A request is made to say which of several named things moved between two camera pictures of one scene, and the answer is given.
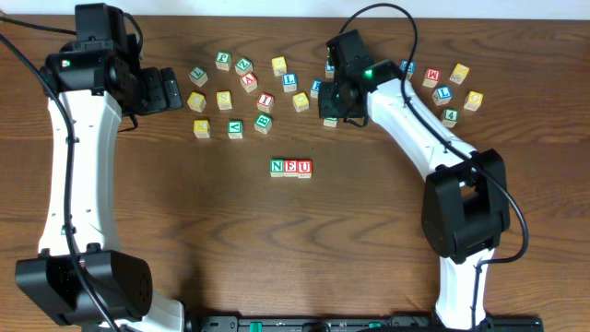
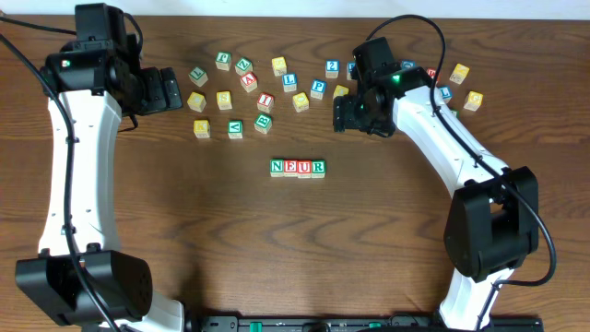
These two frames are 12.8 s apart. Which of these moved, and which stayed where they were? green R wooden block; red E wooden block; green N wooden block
Moved: green R wooden block
Stayed: red E wooden block; green N wooden block
